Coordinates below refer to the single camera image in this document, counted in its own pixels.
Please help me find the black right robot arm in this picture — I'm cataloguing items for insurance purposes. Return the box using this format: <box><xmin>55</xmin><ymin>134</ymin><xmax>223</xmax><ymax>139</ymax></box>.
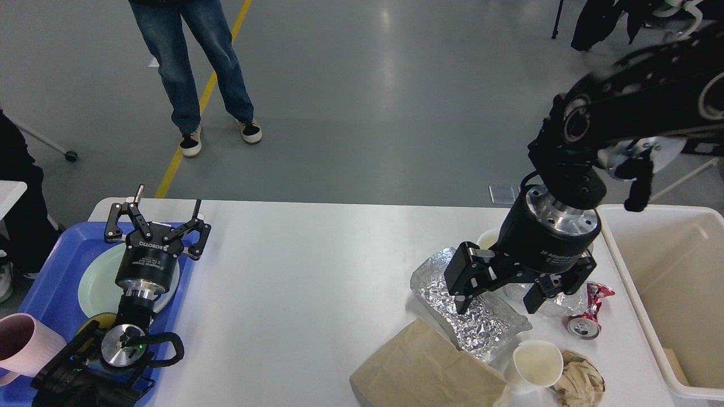
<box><xmin>444</xmin><ymin>21</ymin><xmax>722</xmax><ymax>314</ymax></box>

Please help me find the white paper cup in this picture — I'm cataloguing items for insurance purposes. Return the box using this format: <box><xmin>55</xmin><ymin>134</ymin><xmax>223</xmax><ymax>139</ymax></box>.
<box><xmin>504</xmin><ymin>340</ymin><xmax>564</xmax><ymax>394</ymax></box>
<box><xmin>476</xmin><ymin>228</ymin><xmax>500</xmax><ymax>250</ymax></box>

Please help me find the grey table leg at right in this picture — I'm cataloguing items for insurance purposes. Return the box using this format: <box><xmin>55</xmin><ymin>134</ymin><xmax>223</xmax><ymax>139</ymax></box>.
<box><xmin>650</xmin><ymin>157</ymin><xmax>722</xmax><ymax>202</ymax></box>

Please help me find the seated person at left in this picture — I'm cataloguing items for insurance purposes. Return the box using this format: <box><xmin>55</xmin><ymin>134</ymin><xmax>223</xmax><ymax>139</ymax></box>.
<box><xmin>1</xmin><ymin>113</ymin><xmax>59</xmax><ymax>302</ymax></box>

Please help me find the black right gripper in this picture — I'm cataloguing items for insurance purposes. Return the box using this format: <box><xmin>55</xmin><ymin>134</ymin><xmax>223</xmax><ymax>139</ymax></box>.
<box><xmin>444</xmin><ymin>184</ymin><xmax>601</xmax><ymax>315</ymax></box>

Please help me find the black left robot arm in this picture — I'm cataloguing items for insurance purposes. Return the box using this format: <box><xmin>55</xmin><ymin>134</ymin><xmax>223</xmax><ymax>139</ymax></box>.
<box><xmin>31</xmin><ymin>185</ymin><xmax>212</xmax><ymax>406</ymax></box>

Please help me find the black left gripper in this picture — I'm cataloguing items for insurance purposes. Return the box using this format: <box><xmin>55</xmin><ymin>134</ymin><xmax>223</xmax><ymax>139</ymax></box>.
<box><xmin>104</xmin><ymin>185</ymin><xmax>212</xmax><ymax>299</ymax></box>

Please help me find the left floor socket plate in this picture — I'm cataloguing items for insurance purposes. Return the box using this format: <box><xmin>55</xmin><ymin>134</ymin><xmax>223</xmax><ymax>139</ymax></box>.
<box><xmin>489</xmin><ymin>185</ymin><xmax>519</xmax><ymax>205</ymax></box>

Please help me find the brown paper bag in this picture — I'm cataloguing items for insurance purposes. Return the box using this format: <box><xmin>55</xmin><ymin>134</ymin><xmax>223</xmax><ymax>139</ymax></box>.
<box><xmin>351</xmin><ymin>319</ymin><xmax>510</xmax><ymax>406</ymax></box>

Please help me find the crumpled beige napkin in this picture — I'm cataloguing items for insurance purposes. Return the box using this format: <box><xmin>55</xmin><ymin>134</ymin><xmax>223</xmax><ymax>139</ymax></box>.
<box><xmin>551</xmin><ymin>350</ymin><xmax>606</xmax><ymax>406</ymax></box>

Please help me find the pink plate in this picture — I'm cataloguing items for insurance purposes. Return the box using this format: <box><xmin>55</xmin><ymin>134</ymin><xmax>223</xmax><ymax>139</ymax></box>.
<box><xmin>153</xmin><ymin>262</ymin><xmax>181</xmax><ymax>314</ymax></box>

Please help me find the dark teal mug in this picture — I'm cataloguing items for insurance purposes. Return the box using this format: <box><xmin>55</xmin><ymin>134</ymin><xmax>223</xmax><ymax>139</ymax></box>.
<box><xmin>73</xmin><ymin>313</ymin><xmax>117</xmax><ymax>369</ymax></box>

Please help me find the large foil sheet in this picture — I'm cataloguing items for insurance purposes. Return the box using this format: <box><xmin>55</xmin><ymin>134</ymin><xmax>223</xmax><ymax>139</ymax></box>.
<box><xmin>410</xmin><ymin>248</ymin><xmax>533</xmax><ymax>363</ymax></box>

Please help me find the white office chair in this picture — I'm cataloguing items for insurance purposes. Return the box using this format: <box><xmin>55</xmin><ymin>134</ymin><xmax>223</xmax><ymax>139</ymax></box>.
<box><xmin>551</xmin><ymin>0</ymin><xmax>724</xmax><ymax>53</ymax></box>

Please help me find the crushed red soda can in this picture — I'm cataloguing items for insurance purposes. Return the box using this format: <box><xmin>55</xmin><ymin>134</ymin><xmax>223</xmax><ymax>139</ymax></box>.
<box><xmin>566</xmin><ymin>282</ymin><xmax>615</xmax><ymax>340</ymax></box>

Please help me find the white plastic bin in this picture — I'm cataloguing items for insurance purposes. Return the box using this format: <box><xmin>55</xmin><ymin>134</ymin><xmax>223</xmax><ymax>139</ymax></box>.
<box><xmin>598</xmin><ymin>205</ymin><xmax>723</xmax><ymax>400</ymax></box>

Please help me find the mint green plate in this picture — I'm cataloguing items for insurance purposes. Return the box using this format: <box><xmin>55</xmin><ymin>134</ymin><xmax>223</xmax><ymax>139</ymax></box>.
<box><xmin>78</xmin><ymin>244</ymin><xmax>182</xmax><ymax>317</ymax></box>

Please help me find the person in blue jeans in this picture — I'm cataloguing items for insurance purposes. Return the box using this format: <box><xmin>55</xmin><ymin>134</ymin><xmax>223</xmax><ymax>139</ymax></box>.
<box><xmin>129</xmin><ymin>1</ymin><xmax>263</xmax><ymax>157</ymax></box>

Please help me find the white side table corner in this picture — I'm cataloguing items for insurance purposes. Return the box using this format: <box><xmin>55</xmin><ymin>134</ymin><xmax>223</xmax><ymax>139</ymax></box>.
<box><xmin>0</xmin><ymin>180</ymin><xmax>28</xmax><ymax>220</ymax></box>

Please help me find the grey chair leg with caster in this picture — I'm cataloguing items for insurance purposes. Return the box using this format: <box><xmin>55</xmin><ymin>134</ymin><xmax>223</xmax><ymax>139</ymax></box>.
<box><xmin>15</xmin><ymin>122</ymin><xmax>79</xmax><ymax>163</ymax></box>

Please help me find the pink mug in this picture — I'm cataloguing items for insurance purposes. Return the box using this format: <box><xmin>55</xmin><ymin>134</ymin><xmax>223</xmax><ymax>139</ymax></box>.
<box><xmin>1</xmin><ymin>313</ymin><xmax>67</xmax><ymax>386</ymax></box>

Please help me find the small crumpled foil sheet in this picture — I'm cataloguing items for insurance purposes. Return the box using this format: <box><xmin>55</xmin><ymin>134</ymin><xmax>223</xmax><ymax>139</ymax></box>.
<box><xmin>503</xmin><ymin>283</ymin><xmax>588</xmax><ymax>317</ymax></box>

